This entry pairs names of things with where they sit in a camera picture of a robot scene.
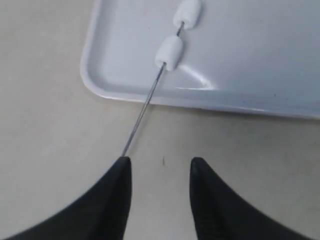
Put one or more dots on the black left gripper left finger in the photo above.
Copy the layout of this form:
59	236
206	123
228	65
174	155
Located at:
100	214

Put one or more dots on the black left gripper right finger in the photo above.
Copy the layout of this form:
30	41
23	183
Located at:
219	213

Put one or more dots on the thin metal skewer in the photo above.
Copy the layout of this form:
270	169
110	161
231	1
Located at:
147	102

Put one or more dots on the white rectangular plastic tray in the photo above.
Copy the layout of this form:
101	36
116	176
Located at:
247	56

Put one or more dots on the white marshmallow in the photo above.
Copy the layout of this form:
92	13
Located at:
169	53
188	13

